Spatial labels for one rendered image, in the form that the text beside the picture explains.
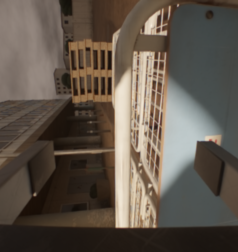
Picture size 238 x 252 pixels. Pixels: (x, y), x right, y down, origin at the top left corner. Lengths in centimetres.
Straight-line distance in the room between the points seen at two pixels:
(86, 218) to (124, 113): 586
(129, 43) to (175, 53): 6
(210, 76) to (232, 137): 10
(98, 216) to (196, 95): 587
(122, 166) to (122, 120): 6
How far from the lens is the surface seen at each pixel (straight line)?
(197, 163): 17
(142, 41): 24
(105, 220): 606
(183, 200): 32
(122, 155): 25
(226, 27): 29
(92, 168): 664
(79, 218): 607
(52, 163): 16
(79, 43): 393
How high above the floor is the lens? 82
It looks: 9 degrees down
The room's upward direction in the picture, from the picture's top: 92 degrees counter-clockwise
